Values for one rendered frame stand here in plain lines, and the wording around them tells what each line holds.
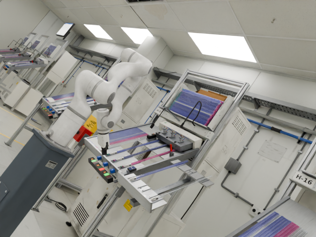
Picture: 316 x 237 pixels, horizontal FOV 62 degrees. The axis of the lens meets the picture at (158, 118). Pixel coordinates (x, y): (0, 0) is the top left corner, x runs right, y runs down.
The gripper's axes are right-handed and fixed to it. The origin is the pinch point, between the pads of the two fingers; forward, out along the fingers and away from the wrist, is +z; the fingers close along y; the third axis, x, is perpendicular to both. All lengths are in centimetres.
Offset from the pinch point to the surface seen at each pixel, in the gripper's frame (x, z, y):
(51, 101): 11, 8, -170
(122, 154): 18.0, 10.0, -6.3
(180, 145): 58, 3, 15
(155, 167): 30.0, 11.9, 21.1
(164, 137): 57, 3, -4
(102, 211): -13.5, 29.1, 23.8
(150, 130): 62, 9, -33
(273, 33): 242, -80, -32
